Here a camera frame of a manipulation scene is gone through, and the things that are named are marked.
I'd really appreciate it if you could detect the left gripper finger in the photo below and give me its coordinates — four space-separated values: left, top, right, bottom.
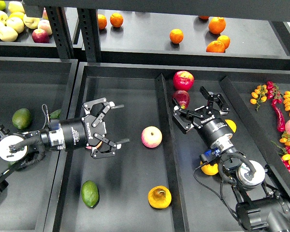
91 133 130 159
83 98 124 128

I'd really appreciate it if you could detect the pale yellow apple front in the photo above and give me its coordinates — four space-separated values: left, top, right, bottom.
0 26 18 42

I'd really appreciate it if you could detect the pink apple left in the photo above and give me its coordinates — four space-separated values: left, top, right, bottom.
86 141 102 149

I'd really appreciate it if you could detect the red cherry tomato bunch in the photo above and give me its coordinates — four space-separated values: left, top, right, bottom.
266 81 283 104

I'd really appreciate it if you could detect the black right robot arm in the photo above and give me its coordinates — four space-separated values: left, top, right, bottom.
172 87 290 232

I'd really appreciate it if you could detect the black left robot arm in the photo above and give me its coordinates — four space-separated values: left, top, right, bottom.
0 98 129 195

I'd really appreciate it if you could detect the red apple upper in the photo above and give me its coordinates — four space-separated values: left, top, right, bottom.
173 71 194 91

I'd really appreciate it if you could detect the yellow pear left cluster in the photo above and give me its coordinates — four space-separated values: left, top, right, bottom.
201 163 218 175

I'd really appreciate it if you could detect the pink apple centre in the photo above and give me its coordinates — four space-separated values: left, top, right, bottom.
141 126 162 148

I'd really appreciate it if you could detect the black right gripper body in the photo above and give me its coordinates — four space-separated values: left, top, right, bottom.
194 106 234 153

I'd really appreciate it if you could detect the orange tangerine shelf left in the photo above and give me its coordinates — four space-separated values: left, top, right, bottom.
98 14 107 30

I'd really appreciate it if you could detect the orange cherry tomato bunch left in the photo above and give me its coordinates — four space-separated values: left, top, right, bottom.
250 85 268 111

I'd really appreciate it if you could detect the dark green avocado by rim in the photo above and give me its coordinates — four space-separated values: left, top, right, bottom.
49 109 61 119

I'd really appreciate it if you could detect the orange front right shelf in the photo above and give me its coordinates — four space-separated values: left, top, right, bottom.
206 40 225 53

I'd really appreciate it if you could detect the orange tangerine shelf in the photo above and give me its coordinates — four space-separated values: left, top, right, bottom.
169 29 184 44
98 14 107 30

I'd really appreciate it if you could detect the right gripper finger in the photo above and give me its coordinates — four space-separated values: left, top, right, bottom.
200 86 230 116
173 106 203 134

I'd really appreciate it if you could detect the orange behind front right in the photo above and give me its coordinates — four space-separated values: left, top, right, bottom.
217 35 231 49

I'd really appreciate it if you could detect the large orange upper right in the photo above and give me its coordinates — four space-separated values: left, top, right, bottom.
208 17 226 35

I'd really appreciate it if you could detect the pink apple on shelf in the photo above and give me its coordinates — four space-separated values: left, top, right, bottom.
38 19 52 36

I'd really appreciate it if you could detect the red chili pepper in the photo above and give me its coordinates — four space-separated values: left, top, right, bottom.
271 99 285 132

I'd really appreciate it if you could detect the red apple on shelf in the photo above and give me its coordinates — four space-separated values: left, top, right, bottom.
32 29 49 44

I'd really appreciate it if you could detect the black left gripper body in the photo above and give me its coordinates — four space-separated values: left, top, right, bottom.
60 116 106 150

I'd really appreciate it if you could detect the orange tangerine centre shelf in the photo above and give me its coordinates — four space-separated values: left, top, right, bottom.
169 29 184 44

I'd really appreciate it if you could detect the yellow pear with stem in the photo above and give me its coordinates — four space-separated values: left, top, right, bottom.
225 119 237 133

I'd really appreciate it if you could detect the mixed cherry tomatoes lower right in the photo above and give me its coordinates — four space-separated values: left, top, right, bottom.
271 131 290 173

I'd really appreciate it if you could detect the dark red apple lower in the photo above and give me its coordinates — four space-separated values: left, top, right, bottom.
172 90 190 109

